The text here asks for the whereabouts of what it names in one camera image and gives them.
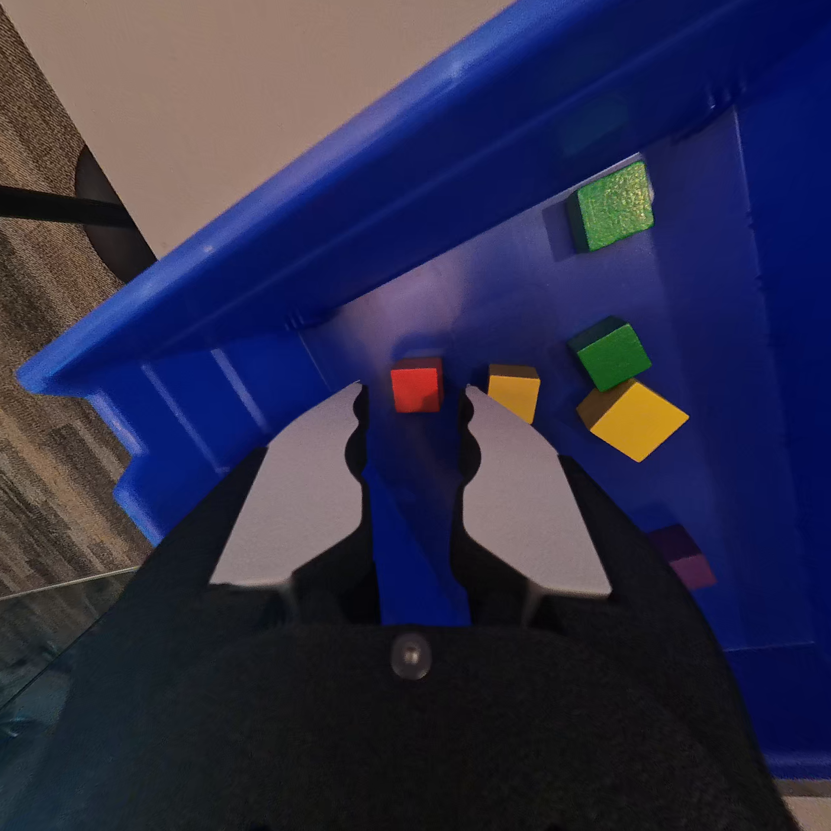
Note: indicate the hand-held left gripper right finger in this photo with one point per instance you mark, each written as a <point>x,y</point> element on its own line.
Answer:
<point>526,513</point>

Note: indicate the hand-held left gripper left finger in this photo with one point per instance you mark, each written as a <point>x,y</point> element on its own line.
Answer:
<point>292,506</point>

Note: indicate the yellow wooden cube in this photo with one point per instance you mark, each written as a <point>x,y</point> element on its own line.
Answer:
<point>516,396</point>
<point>639,422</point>

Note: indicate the red wooden cube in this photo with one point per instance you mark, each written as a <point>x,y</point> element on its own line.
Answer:
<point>415,389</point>

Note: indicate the purple wooden cube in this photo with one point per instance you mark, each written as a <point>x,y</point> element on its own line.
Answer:
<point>688,565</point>

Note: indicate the blue plastic bin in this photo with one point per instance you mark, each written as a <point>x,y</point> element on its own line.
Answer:
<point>454,162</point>

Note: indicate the green wooden cube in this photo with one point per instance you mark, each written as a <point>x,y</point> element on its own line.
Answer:
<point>613,357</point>
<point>613,208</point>

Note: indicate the black table leg base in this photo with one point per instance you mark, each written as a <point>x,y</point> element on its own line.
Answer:
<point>110,253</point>

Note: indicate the black stand leg bar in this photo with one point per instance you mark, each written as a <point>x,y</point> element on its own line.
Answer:
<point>52,206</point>

